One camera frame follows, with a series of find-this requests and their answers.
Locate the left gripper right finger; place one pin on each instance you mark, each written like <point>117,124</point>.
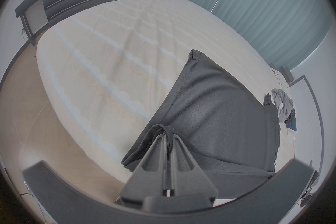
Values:
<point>194,186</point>

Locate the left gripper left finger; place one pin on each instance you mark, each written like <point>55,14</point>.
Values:
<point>147,186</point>

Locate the black T-shirt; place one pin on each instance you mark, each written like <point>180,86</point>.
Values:
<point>223,112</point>

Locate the bed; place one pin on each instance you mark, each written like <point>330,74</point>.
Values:
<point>105,60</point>

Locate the white garment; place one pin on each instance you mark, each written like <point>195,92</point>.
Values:
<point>291,133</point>

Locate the dark blue garment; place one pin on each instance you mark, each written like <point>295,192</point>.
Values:
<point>293,124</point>

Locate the black shiny garment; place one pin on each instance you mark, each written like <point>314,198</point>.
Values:
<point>290,114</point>

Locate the grey garment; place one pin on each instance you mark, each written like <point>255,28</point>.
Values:
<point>282,98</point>

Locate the white printed pillow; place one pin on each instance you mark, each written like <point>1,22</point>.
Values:
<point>279,78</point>

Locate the grey bedside table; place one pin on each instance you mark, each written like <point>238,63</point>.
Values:
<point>288,76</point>

